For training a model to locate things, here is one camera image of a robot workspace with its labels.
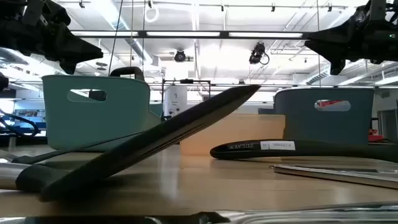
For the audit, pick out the silver table knife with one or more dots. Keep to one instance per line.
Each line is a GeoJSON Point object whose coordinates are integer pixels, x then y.
{"type": "Point", "coordinates": [326, 180]}
{"type": "Point", "coordinates": [311, 216]}

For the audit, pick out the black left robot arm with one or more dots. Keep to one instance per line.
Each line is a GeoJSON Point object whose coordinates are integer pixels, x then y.
{"type": "Point", "coordinates": [3, 82]}

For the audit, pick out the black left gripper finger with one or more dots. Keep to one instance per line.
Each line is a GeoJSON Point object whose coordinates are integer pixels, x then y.
{"type": "Point", "coordinates": [68, 67]}
{"type": "Point", "coordinates": [71, 49]}

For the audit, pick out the red object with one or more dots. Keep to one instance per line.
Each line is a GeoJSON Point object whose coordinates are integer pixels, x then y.
{"type": "Point", "coordinates": [374, 137]}

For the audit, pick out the black aluminium rig frame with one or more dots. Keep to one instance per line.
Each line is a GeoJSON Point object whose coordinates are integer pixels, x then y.
{"type": "Point", "coordinates": [224, 34]}

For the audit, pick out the thin ceiling rail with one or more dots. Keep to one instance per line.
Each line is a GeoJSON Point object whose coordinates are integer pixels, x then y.
{"type": "Point", "coordinates": [248, 6]}

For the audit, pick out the dark blue-grey plastic bin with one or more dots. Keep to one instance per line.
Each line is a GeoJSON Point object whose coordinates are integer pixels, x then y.
{"type": "Point", "coordinates": [295, 124]}

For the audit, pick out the black round overhead camera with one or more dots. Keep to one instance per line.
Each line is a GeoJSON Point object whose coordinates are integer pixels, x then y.
{"type": "Point", "coordinates": [179, 56]}

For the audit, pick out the distant black frame bar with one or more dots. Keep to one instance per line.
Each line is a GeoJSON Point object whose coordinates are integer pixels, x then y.
{"type": "Point", "coordinates": [280, 86]}

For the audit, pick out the white cabinet machine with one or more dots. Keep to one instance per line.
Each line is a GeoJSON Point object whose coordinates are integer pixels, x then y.
{"type": "Point", "coordinates": [175, 102]}

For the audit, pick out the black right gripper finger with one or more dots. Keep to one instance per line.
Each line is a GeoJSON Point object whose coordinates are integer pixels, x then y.
{"type": "Point", "coordinates": [337, 67]}
{"type": "Point", "coordinates": [335, 43]}

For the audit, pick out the teal green plastic bin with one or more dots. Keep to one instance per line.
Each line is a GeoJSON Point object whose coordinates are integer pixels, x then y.
{"type": "Point", "coordinates": [93, 124]}

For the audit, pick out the grey metal cabinet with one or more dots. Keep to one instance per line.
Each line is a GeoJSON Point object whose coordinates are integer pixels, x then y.
{"type": "Point", "coordinates": [388, 124]}

